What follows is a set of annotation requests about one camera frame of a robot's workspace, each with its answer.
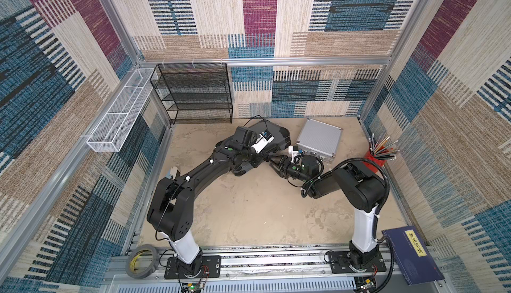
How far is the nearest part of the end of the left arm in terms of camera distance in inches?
27.1

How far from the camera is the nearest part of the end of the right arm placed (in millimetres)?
776

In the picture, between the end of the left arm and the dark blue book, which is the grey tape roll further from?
the dark blue book

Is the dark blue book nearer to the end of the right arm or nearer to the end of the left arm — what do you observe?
the end of the right arm

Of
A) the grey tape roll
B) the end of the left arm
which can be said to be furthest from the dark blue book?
the grey tape roll

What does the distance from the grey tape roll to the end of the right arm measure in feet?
1.89

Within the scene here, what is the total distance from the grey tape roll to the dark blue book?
34.2 inches

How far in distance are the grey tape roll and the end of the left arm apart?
0.49 meters

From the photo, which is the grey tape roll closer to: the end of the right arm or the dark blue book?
the end of the right arm

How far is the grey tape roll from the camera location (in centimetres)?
72

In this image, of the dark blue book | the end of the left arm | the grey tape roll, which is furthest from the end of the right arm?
the grey tape roll
